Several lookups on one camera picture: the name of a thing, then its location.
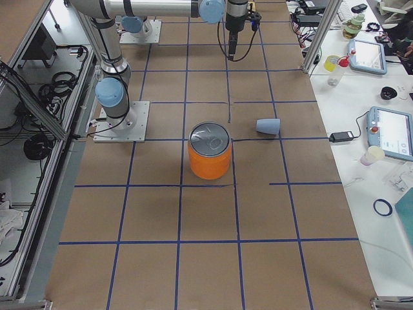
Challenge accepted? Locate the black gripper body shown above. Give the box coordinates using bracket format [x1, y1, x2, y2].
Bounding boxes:
[225, 0, 248, 32]

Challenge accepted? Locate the light blue cup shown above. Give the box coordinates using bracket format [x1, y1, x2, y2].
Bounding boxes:
[256, 118, 281, 135]

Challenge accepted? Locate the yellow tape roll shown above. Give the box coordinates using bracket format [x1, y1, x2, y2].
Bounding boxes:
[323, 55, 340, 72]

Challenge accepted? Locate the squeeze bottle red cap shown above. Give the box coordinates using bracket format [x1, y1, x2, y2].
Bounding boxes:
[327, 56, 350, 87]

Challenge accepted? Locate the orange can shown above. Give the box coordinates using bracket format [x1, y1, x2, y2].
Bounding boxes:
[188, 122, 231, 180]

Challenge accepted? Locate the far teach pendant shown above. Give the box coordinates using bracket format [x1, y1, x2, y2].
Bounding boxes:
[348, 39, 387, 75]

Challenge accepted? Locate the teach pendant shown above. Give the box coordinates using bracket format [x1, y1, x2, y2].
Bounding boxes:
[348, 39, 387, 75]
[367, 106, 412, 161]

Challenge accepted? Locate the black power adapter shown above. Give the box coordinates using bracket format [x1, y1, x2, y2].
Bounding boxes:
[328, 131, 355, 143]

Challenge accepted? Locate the black bowl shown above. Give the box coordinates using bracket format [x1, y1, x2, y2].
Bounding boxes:
[380, 87, 398, 101]

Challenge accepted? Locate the near teach pendant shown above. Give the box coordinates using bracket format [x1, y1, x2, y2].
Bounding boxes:
[367, 106, 412, 161]

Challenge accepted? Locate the white rag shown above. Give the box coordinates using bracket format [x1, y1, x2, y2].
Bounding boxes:
[1, 200, 24, 242]

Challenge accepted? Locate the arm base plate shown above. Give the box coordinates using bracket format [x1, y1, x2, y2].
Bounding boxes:
[120, 19, 162, 45]
[93, 101, 150, 143]

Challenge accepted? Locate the aluminium frame post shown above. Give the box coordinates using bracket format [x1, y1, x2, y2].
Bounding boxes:
[301, 0, 342, 74]

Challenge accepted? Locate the blue tape ring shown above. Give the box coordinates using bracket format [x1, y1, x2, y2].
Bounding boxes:
[373, 199, 394, 217]

